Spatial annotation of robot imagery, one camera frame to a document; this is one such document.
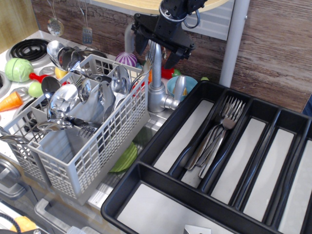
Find orange toy carrot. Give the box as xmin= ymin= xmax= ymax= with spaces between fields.
xmin=0 ymin=91 xmax=23 ymax=112

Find hanging small spatula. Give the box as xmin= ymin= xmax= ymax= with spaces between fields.
xmin=78 ymin=0 xmax=93 ymax=44

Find hanging slotted spoon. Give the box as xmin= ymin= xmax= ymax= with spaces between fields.
xmin=47 ymin=0 xmax=64 ymax=37

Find grey metal pole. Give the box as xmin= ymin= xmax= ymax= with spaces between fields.
xmin=219 ymin=0 xmax=250 ymax=87

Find large silver spoon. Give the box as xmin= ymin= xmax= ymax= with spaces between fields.
xmin=47 ymin=84 xmax=78 ymax=119
xmin=47 ymin=40 xmax=72 ymax=71

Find green toy leaf plate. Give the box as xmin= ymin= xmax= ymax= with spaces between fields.
xmin=110 ymin=142 xmax=137 ymax=173

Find pile of forks in tray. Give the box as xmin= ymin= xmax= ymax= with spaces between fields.
xmin=185 ymin=96 xmax=246 ymax=178

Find wooden round shelf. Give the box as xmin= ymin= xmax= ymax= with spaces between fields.
xmin=90 ymin=0 xmax=228 ymax=15

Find green toy cabbage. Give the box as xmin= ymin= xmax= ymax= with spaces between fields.
xmin=4 ymin=58 xmax=34 ymax=82

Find black cutlery tray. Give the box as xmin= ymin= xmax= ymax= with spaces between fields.
xmin=101 ymin=81 xmax=312 ymax=234

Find silver toy faucet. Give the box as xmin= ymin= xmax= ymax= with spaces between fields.
xmin=124 ymin=20 xmax=187 ymax=113

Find silver fork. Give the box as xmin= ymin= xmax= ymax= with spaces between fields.
xmin=130 ymin=41 xmax=156 ymax=90

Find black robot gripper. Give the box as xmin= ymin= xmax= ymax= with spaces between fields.
xmin=132 ymin=0 xmax=205 ymax=69

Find purple toy onion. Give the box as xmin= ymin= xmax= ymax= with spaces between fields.
xmin=115 ymin=52 xmax=137 ymax=67

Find black coil stove burner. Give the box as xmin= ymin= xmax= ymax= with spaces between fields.
xmin=9 ymin=39 xmax=48 ymax=61

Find red toy pepper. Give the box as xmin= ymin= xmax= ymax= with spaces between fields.
xmin=161 ymin=66 xmax=181 ymax=79

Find green toy apple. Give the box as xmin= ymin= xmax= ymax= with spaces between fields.
xmin=28 ymin=81 xmax=43 ymax=98

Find large silver spoon back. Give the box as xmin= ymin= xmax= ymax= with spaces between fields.
xmin=47 ymin=40 xmax=72 ymax=71

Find grey plastic cutlery basket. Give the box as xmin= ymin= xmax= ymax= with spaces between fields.
xmin=5 ymin=66 xmax=149 ymax=205

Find silver fork low in basket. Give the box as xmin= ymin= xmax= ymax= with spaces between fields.
xmin=65 ymin=117 xmax=99 ymax=138

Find large silver spoon front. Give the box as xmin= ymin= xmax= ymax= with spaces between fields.
xmin=47 ymin=84 xmax=78 ymax=119

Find silver spoon middle compartment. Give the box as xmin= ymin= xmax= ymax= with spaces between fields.
xmin=111 ymin=65 xmax=129 ymax=98

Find light blue toy bowl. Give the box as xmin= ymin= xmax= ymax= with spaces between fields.
xmin=167 ymin=76 xmax=197 ymax=98

